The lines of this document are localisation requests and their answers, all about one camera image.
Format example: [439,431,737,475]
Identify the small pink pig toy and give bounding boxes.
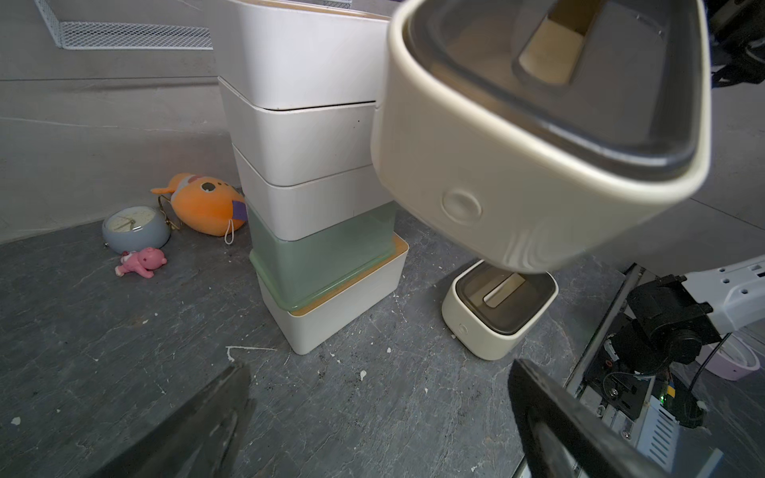
[115,247,167,279]

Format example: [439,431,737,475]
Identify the white tissue box bamboo lid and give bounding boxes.
[218,79,375,186]

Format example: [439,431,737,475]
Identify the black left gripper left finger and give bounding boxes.
[92,362,254,477]

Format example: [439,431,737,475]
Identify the bamboo lid box edge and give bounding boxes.
[204,0,388,111]

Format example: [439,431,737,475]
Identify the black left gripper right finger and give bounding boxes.
[508,360,667,477]

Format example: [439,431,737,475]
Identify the white wire mesh basket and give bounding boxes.
[32,0,354,52]

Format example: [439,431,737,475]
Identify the large bamboo lid tissue box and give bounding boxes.
[258,235,410,356]

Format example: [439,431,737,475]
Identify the mint green tissue box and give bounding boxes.
[247,202,396,311]

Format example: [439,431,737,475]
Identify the small grey alarm clock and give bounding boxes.
[102,205,171,255]

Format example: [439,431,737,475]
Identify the cream box dark lid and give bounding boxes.
[441,260,559,362]
[371,1,711,273]

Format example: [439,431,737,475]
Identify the white tissue box grey lid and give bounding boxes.
[234,149,392,241]

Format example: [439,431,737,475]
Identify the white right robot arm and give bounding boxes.
[605,256,764,376]

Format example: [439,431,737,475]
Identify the orange plush fish toy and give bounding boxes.
[151,173,248,245]

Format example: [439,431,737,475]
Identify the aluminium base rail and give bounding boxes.
[561,266,705,477]

